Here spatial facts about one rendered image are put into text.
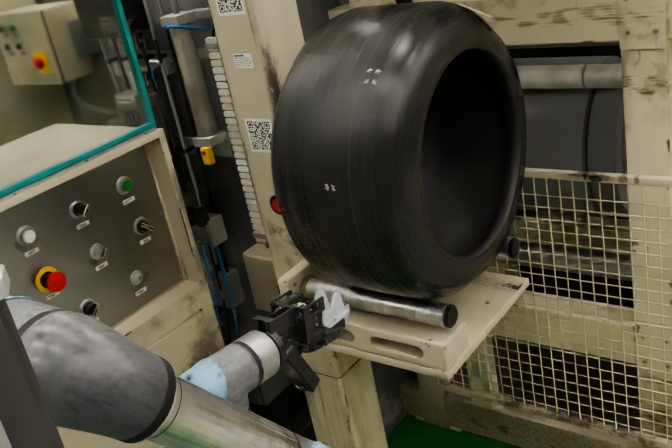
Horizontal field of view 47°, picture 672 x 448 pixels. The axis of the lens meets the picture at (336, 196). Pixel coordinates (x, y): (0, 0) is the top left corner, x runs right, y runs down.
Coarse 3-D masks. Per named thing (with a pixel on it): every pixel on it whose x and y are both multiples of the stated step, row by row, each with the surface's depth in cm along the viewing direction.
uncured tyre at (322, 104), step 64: (320, 64) 134; (384, 64) 127; (448, 64) 133; (512, 64) 154; (320, 128) 130; (384, 128) 125; (448, 128) 176; (512, 128) 159; (320, 192) 132; (384, 192) 126; (448, 192) 175; (512, 192) 158; (320, 256) 141; (384, 256) 131; (448, 256) 138
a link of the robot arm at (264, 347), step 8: (248, 336) 116; (256, 336) 116; (264, 336) 117; (248, 344) 114; (256, 344) 115; (264, 344) 115; (272, 344) 116; (256, 352) 114; (264, 352) 115; (272, 352) 116; (264, 360) 114; (272, 360) 115; (264, 368) 114; (272, 368) 116; (264, 376) 114
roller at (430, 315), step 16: (304, 288) 163; (320, 288) 161; (336, 288) 159; (352, 288) 157; (352, 304) 156; (368, 304) 153; (384, 304) 151; (400, 304) 149; (416, 304) 147; (432, 304) 145; (448, 304) 145; (416, 320) 147; (432, 320) 145; (448, 320) 143
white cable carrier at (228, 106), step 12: (216, 36) 164; (216, 60) 163; (216, 72) 164; (216, 84) 166; (228, 84) 164; (228, 96) 166; (228, 108) 167; (228, 120) 168; (240, 132) 168; (240, 144) 169; (240, 156) 171; (240, 168) 172; (252, 192) 174; (252, 204) 175; (252, 216) 177; (264, 240) 178
